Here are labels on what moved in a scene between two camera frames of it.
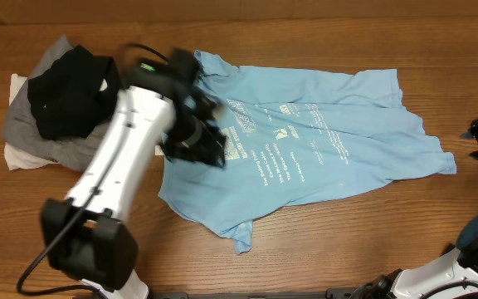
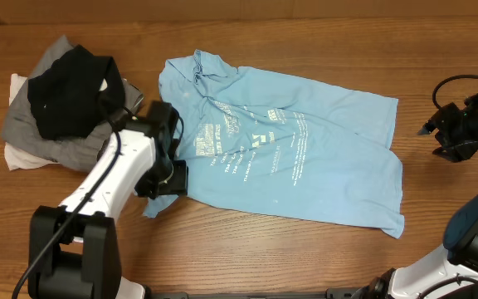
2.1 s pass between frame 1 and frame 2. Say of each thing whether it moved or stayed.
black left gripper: moved
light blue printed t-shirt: moved
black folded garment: stayed
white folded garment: stayed
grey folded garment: stayed
